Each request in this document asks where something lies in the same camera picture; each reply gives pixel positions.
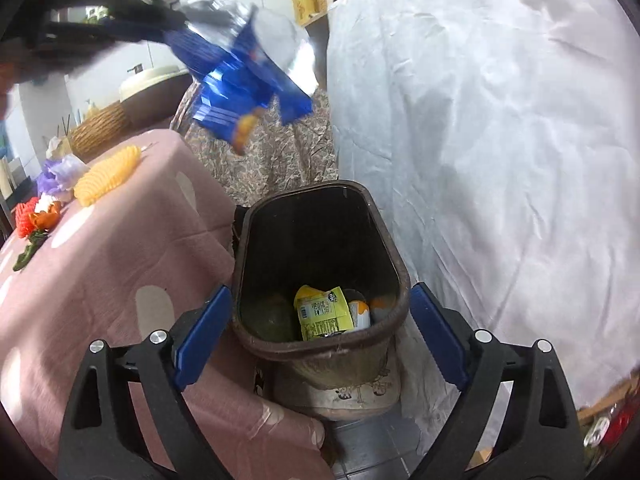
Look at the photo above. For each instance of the yellow snack packet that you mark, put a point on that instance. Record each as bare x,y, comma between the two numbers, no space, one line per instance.
322,310

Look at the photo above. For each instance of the pink polka dot tablecloth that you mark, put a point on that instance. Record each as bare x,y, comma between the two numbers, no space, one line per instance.
100,285

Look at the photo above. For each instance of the wicker pattern wash basin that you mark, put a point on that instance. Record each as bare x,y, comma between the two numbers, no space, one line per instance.
100,130

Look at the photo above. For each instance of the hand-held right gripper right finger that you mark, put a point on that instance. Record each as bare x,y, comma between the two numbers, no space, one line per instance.
437,330

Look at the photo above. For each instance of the red mesh net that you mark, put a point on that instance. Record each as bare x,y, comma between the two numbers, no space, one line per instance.
26,215

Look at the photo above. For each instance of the brown plastic tub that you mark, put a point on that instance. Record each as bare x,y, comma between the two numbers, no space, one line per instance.
155,97

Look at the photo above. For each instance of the floral cloth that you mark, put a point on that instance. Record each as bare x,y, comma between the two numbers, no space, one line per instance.
285,155

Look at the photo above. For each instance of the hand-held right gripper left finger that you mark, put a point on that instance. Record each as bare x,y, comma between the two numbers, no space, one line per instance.
205,325

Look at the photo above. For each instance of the wooden cabinet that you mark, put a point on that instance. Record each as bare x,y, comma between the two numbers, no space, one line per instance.
315,50

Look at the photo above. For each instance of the white cloth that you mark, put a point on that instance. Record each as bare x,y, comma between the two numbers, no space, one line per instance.
500,160

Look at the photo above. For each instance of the orange peel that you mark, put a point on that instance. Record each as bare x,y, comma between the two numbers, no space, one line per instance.
45,219

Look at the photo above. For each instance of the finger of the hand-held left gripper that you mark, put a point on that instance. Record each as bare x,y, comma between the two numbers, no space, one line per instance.
150,12
195,52

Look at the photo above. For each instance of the brown trash bin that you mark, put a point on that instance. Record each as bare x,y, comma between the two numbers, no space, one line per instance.
325,360

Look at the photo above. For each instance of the purple plastic bag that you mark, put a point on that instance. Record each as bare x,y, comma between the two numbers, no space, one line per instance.
57,175

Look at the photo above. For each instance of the cream lid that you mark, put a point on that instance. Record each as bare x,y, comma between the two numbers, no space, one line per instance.
147,80

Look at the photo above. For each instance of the blue snack bag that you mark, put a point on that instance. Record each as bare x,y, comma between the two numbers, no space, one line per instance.
240,85

